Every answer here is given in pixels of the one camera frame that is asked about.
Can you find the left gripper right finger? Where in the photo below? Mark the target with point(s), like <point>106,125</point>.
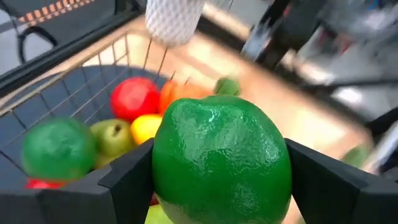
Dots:
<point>342,199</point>

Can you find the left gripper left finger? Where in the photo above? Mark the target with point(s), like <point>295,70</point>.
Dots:
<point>93,202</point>

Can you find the green cucumber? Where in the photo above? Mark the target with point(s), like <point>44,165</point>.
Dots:
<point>357,155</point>

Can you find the red yellow mango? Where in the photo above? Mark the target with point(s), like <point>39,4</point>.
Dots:
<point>42,184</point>

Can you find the green lime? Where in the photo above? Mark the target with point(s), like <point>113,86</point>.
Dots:
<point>220,161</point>
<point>57,149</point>

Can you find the light green apple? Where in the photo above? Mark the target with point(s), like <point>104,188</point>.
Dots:
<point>155,217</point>

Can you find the olive green pear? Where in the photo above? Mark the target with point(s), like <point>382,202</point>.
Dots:
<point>113,140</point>

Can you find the yellow orange mango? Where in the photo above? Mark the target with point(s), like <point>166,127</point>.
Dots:
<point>145,129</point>

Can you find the red round fruit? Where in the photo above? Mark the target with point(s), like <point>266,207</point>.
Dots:
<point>135,98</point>

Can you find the red-orange bumpy pepper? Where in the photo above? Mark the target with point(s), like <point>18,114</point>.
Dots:
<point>180,93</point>

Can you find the small green fruit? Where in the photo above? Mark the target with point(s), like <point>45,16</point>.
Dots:
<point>227,87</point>

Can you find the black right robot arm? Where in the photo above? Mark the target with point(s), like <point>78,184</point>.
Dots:
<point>280,34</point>

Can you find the black hazard-striped floor mat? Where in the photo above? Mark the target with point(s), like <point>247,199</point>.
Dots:
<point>77,21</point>

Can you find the green leafy vegetable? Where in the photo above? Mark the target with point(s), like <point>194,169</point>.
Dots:
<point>172,21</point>

